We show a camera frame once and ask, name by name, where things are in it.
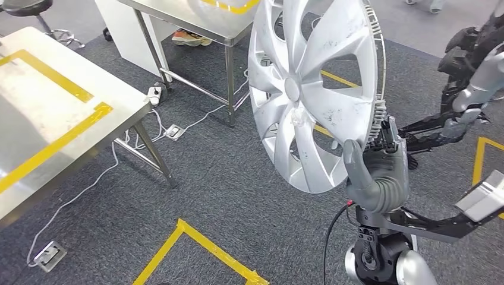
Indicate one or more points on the bystander robot grey hand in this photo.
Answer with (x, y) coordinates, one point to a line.
(458, 126)

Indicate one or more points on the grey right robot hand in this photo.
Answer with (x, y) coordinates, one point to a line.
(388, 161)

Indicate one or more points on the silver grey wheel hubcap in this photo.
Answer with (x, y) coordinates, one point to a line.
(334, 39)

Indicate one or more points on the bystander robot silver arm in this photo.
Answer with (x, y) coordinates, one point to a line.
(484, 82)

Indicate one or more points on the yellow floor tape line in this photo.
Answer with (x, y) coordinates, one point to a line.
(478, 165)

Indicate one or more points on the black bystander humanoid robot body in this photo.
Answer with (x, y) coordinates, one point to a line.
(460, 63)

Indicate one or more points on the person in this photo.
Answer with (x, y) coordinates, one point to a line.
(437, 6)

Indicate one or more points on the metal floor socket box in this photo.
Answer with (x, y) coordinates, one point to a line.
(174, 132)
(50, 256)

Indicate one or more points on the person's foot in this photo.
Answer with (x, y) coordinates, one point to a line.
(205, 41)
(185, 38)

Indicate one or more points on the white power strip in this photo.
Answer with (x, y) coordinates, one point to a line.
(154, 96)

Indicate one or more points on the white desk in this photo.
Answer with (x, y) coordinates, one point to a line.
(122, 39)

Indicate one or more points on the large yellow tape outline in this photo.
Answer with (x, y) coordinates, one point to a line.
(59, 144)

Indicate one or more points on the black round stool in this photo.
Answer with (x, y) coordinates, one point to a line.
(27, 6)

